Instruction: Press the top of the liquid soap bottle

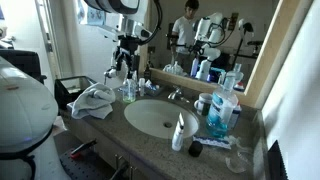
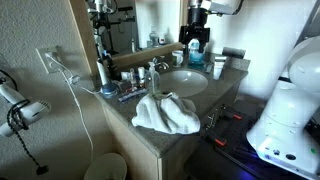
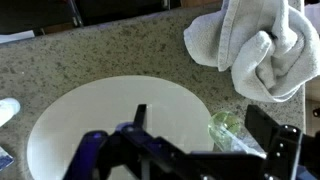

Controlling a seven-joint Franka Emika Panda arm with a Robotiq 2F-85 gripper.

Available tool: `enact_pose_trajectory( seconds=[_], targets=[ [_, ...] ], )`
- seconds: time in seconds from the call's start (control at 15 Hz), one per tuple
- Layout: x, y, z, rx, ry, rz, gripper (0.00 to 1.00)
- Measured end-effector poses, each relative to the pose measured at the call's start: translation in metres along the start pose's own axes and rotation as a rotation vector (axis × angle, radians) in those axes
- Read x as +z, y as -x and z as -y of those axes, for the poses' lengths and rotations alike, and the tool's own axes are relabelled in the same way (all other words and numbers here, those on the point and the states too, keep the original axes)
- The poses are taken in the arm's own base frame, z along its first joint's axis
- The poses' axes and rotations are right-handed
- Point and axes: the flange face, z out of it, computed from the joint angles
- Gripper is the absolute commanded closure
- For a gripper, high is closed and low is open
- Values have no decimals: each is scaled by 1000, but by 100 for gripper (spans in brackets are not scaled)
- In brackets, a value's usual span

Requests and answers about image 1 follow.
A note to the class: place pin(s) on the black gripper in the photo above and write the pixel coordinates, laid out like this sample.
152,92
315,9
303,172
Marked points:
125,51

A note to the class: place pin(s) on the clear liquid soap bottle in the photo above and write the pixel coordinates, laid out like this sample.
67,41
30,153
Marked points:
129,91

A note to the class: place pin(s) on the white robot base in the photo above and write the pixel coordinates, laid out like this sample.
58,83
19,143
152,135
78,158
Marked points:
28,111

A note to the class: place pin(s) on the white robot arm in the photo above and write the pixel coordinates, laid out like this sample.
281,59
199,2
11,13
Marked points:
130,34

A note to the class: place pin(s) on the small white toiletry bottle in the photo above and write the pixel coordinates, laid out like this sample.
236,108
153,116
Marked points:
142,86

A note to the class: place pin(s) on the blue mouthwash bottle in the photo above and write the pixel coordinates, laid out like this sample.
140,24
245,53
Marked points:
223,103

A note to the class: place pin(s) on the white crumpled towel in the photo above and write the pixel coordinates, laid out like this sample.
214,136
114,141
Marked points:
96,101

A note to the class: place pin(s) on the white oval sink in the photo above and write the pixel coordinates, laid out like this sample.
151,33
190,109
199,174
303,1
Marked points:
159,118

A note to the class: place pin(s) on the chrome sink faucet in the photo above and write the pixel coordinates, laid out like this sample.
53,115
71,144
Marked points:
177,94

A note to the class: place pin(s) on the wood framed mirror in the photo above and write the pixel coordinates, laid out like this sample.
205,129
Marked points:
275,21

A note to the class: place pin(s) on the white green mug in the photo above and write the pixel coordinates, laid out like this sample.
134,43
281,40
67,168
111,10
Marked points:
202,104

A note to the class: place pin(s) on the white lotion tube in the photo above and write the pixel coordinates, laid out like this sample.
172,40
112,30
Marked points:
177,139

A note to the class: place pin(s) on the black round cap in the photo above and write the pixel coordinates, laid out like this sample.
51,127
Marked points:
195,149

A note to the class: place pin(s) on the blue white toothpaste tube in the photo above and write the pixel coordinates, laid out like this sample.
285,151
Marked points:
212,141

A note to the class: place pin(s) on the clear plastic wrapper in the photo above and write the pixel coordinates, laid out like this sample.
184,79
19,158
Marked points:
241,159

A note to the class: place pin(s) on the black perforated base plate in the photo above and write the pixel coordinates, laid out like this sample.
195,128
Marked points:
87,166

